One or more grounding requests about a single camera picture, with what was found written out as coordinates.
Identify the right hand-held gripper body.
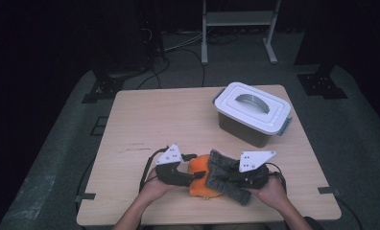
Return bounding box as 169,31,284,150
235,150,277,190

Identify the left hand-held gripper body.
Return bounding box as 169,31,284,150
154,143,196,187

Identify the orange plush toy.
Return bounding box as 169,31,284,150
187,153,225,199

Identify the grey fuzzy cloth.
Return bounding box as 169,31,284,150
205,149,271,206

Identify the smoky transparent storage box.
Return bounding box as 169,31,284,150
212,87,294,149

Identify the person's right hand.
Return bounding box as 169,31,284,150
251,176,290,212

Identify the person's left hand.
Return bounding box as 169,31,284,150
139,169,177,203

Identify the grey tape strip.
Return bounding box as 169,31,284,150
317,186,342,196
74,192,97,203

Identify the black tape floor marking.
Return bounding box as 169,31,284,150
90,116,109,137

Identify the black stand base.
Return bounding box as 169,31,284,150
297,61,349,100
81,68,148,104

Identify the right hand-held gripper cable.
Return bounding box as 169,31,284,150
264,162,288,195

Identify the hand-held gripper cable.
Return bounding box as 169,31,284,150
139,146,170,193
264,162,288,195

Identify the left hand-held gripper cable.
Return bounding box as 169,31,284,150
139,146,170,193

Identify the black floor cable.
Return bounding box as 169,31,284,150
135,47,208,90

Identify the white floor cable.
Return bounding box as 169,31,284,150
163,32,205,53

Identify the white metal stand frame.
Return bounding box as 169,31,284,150
201,0,282,66

